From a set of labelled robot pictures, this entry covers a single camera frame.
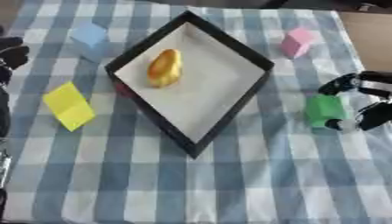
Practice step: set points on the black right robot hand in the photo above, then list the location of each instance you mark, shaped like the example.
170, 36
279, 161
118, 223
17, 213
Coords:
375, 113

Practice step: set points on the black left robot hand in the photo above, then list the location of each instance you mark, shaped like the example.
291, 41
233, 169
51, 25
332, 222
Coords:
11, 54

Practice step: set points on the green block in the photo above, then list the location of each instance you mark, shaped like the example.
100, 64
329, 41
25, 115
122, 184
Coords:
323, 110

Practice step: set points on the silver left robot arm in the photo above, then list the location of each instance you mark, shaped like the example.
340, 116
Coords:
3, 140

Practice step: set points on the black box with white inside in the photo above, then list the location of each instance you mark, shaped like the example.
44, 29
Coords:
214, 87

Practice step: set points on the yellow block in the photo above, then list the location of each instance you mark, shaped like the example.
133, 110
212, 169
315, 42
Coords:
68, 105

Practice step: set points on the light blue block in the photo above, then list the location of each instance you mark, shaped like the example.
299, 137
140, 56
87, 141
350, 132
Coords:
90, 36

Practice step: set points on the pink block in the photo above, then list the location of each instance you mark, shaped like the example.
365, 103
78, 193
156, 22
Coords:
297, 43

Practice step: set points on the small red object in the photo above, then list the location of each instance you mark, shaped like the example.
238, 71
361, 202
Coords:
122, 89

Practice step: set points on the yellow-orange toy fruit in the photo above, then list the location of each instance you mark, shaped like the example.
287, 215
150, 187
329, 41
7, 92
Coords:
165, 68

